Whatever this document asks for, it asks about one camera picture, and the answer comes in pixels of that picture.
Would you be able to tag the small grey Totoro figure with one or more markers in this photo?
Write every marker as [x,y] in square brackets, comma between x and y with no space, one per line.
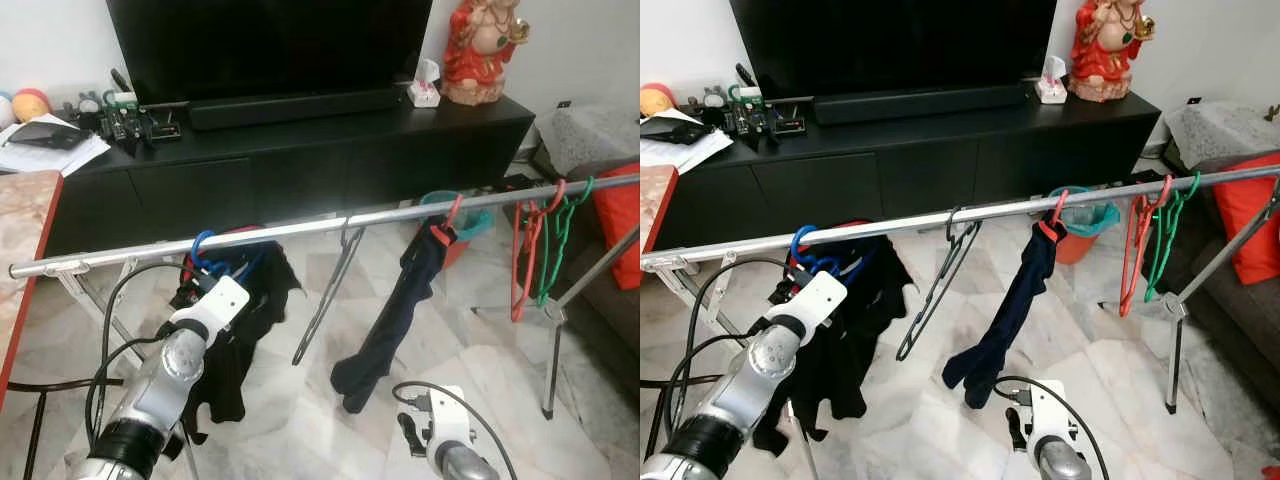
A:
[90,102]
[713,97]

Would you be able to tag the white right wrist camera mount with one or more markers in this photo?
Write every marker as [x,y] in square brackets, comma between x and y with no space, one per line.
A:
[1047,415]
[448,420]

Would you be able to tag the black flat screen television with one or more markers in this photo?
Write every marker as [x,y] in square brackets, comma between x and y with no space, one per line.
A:
[270,50]
[890,45]

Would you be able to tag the teal bin liner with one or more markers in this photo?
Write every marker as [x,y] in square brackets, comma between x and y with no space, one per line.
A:
[1100,215]
[478,222]

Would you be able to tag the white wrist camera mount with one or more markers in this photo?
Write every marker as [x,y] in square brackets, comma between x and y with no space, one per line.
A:
[1047,415]
[215,305]
[448,420]
[812,298]

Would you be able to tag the red plastic hanger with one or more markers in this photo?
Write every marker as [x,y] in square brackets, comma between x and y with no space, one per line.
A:
[441,235]
[1047,230]
[517,270]
[1125,290]

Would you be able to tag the black pouch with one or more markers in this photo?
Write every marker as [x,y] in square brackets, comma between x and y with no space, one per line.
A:
[50,135]
[675,132]

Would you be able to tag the navy blue garment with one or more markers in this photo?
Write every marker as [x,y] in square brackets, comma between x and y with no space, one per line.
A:
[400,310]
[1010,300]

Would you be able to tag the white paper sheets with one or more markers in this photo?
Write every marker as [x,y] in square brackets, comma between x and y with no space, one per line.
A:
[60,160]
[690,155]

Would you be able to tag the side table with grey cloth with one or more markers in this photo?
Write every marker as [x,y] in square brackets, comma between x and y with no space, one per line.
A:
[590,135]
[1220,130]

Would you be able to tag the blue plastic hanger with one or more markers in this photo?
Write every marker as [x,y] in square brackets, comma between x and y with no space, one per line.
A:
[797,238]
[196,243]

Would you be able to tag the black remote control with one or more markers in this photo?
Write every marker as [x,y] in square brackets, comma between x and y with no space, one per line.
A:
[120,80]
[745,76]

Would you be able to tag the orange round plush toy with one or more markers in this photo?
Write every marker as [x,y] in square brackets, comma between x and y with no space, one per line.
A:
[655,102]
[30,105]

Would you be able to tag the dark brown sofa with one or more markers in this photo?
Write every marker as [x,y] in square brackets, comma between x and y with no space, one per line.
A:
[610,310]
[1240,320]

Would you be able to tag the black soundbar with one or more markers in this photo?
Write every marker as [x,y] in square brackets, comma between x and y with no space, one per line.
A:
[920,103]
[300,105]

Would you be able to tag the red laughing Buddha statue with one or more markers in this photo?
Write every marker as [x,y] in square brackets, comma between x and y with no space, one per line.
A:
[1105,55]
[480,60]

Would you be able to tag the red cushion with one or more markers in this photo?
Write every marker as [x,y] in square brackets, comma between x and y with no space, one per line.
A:
[620,230]
[1250,220]

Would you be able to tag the green plastic hanger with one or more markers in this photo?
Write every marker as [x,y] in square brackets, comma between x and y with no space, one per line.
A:
[1152,285]
[545,285]

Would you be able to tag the metal clothes rack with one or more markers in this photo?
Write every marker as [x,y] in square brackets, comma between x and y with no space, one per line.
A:
[300,228]
[900,224]

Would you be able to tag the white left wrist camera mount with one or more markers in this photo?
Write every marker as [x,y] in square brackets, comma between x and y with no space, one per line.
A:
[812,298]
[215,305]

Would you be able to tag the black garment with red stripe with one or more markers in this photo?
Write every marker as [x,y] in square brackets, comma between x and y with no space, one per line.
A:
[250,330]
[860,330]

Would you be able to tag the small brown ornament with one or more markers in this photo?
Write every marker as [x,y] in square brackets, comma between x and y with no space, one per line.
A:
[1272,113]

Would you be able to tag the marble table with red edge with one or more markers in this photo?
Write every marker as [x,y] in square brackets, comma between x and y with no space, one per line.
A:
[25,230]
[655,210]

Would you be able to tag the black plastic hanger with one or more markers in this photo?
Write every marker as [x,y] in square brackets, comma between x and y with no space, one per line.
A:
[950,235]
[343,240]

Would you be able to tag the white egg shaped toy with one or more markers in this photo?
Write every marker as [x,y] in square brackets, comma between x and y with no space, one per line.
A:
[5,110]

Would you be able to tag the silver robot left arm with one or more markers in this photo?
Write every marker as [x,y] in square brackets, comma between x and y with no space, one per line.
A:
[760,375]
[165,375]

